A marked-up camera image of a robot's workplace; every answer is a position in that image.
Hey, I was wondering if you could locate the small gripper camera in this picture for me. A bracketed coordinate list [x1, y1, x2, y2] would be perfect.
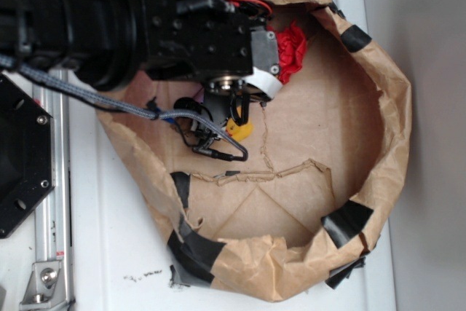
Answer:
[174, 94, 229, 158]

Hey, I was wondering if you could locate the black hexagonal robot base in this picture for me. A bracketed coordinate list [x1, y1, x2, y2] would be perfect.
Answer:
[1, 74, 53, 239]

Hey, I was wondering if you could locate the brown paper bag bin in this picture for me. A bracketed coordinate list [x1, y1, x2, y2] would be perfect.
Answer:
[98, 0, 412, 302]

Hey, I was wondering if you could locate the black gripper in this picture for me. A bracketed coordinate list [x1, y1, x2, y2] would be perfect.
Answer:
[202, 26, 283, 127]

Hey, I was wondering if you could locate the aluminium extrusion rail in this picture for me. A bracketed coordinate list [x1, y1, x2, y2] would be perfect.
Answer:
[33, 87, 76, 310]

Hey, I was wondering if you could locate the metal corner bracket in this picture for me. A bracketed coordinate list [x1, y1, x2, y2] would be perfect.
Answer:
[19, 261, 66, 310]

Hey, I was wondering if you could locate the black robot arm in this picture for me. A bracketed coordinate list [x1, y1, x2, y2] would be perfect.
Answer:
[1, 0, 282, 124]

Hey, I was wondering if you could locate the crumpled red paper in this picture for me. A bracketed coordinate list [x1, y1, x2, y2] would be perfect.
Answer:
[275, 21, 307, 84]

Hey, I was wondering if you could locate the yellow rubber duck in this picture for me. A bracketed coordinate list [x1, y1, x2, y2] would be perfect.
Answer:
[225, 118, 253, 142]

